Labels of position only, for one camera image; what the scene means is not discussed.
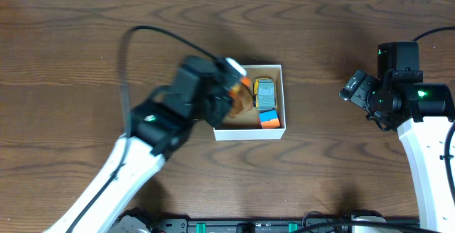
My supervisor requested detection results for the orange rubber duck toy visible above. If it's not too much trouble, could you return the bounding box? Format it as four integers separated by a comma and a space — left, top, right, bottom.
229, 77, 252, 100

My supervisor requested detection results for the brown plush bear toy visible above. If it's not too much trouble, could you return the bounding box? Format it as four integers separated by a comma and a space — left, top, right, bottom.
228, 98, 253, 118

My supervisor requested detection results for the yellow grey toy truck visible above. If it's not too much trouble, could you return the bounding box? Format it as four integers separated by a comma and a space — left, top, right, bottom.
253, 77, 276, 111

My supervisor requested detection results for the multicolour puzzle cube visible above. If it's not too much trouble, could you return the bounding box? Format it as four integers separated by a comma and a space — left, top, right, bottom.
258, 109, 281, 129

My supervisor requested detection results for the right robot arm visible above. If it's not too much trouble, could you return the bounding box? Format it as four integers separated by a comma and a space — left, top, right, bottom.
339, 41, 454, 232

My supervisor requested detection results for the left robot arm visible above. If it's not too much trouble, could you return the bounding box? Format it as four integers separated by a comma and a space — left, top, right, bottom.
49, 56, 248, 232

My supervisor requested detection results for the white cardboard box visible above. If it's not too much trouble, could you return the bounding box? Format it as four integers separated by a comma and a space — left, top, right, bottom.
213, 65, 287, 141

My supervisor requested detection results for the right black cable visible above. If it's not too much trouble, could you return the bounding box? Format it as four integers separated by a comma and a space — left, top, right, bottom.
291, 26, 455, 233

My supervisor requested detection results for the black cable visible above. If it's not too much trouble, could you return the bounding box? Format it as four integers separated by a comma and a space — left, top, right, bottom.
65, 25, 218, 233
291, 26, 455, 233

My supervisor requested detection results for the left black cable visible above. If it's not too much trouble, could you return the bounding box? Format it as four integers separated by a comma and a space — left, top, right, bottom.
65, 25, 218, 233

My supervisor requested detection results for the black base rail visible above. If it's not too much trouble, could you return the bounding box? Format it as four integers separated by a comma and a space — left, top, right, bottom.
117, 207, 424, 233

